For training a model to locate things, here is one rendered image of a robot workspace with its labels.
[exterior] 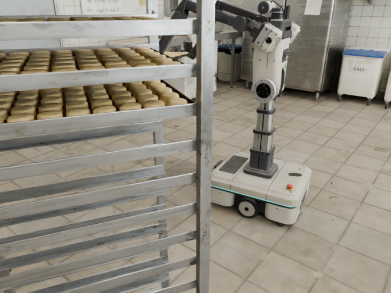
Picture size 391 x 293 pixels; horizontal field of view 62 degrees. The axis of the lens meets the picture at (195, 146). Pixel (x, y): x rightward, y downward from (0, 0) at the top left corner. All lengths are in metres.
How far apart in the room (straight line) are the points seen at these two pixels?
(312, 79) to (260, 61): 3.23
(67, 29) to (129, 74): 0.14
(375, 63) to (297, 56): 1.06
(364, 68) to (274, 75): 3.33
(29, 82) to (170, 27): 0.29
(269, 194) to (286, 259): 0.41
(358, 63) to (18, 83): 4.95
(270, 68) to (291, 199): 0.82
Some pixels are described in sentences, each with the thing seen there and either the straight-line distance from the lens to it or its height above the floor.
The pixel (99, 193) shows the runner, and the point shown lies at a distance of 0.78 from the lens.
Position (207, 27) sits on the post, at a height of 1.32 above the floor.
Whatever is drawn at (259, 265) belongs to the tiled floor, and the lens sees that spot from 2.01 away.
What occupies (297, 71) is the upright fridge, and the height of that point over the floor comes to 0.43.
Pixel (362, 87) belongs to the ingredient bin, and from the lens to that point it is 5.38.
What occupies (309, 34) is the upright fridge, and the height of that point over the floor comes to 0.98.
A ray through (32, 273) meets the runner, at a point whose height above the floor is 0.79.
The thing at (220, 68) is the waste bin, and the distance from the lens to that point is 6.47.
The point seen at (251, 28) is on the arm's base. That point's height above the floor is 1.25.
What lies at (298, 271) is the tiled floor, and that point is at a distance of 2.03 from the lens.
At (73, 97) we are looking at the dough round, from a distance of 0.87.
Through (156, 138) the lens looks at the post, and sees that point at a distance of 1.22.
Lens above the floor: 1.36
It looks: 24 degrees down
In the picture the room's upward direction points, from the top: straight up
